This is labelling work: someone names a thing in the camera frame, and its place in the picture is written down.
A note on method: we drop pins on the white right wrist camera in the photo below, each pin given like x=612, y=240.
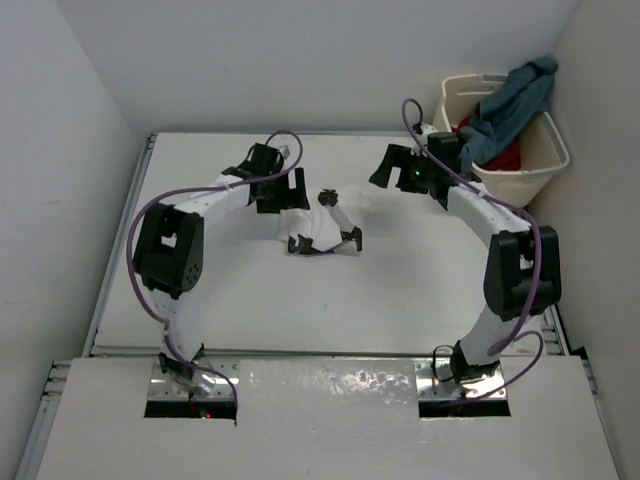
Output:
x=423, y=131

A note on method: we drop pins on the red t shirt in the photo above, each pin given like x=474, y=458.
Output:
x=481, y=148

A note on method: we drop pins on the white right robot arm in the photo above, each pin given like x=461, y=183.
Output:
x=522, y=276

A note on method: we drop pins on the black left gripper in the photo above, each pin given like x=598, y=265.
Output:
x=291, y=198

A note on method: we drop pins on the teal blue t shirt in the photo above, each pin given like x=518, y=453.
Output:
x=524, y=95

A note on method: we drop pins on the metal base plate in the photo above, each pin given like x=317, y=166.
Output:
x=434, y=383
x=173, y=382

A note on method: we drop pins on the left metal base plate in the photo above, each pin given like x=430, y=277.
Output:
x=173, y=382

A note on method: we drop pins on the white printed t shirt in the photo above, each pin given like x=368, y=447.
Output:
x=323, y=228

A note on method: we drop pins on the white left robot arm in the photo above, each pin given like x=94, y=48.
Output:
x=165, y=246

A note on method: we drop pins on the cream plastic laundry basket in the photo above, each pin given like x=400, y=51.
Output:
x=543, y=153

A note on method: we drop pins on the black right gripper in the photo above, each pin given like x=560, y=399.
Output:
x=399, y=157

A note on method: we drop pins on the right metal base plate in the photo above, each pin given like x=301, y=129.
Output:
x=434, y=383

